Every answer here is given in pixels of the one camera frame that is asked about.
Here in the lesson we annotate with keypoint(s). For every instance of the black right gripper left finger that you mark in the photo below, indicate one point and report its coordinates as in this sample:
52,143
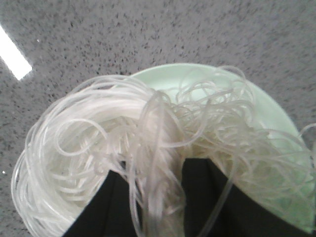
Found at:
107,214

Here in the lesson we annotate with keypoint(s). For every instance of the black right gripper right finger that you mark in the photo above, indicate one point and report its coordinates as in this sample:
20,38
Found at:
240,216

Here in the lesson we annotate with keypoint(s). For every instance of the white translucent vermicelli bundle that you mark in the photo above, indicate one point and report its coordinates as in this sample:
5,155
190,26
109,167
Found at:
120,124

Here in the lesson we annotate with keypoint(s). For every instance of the pale green round plate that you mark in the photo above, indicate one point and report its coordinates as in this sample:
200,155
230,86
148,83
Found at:
279,123

